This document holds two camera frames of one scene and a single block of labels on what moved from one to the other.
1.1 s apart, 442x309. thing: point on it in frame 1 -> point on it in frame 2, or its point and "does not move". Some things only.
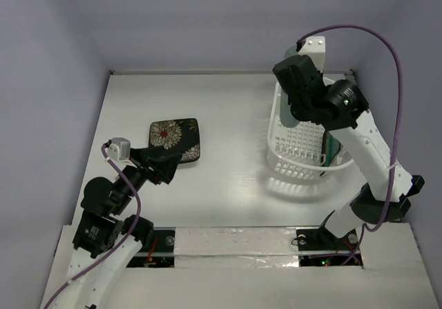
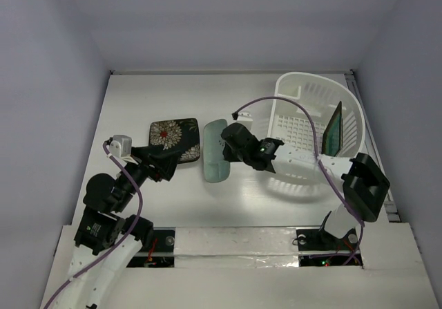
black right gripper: (297, 106) -> (235, 141)
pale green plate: (286, 117) -> (215, 168)
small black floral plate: (181, 136) does not move
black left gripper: (164, 166) does not move
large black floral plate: (187, 144) does not move
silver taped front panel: (236, 247) does not move
